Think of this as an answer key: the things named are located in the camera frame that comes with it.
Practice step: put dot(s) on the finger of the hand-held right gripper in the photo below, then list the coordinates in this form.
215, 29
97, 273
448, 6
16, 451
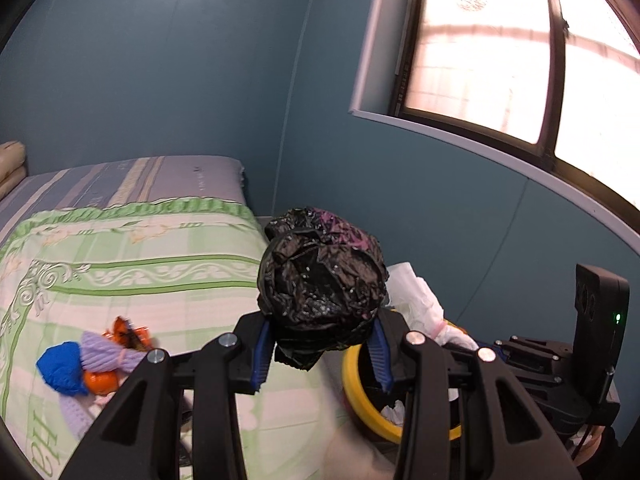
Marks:
540, 360

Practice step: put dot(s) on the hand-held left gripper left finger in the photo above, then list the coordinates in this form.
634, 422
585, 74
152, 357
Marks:
263, 355

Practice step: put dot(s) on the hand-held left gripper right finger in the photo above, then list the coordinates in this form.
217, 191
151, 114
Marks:
381, 360

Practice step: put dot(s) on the yellow round trash bin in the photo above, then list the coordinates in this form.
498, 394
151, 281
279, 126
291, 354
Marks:
356, 390

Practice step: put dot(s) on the black plastic bag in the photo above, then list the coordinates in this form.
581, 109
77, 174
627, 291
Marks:
320, 285

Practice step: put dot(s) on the orange snack wrapper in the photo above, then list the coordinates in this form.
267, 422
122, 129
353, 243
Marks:
122, 332

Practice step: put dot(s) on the white crumpled tissue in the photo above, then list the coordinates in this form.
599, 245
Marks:
394, 411

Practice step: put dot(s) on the white plastic bag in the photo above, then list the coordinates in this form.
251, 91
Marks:
415, 295

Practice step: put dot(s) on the green floral quilt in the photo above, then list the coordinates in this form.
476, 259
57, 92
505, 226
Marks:
150, 280

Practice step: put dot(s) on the purple knitted cloth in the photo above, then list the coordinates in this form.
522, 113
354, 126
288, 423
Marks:
102, 352

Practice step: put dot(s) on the small orange crumpled packet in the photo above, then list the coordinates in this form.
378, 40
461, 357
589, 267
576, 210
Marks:
100, 382

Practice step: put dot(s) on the blue knitted cloth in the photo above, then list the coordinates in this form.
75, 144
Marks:
60, 367

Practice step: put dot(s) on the dark framed window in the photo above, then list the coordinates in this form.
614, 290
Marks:
475, 60

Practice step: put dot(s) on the beige folded cushions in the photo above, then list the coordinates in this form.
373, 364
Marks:
11, 160

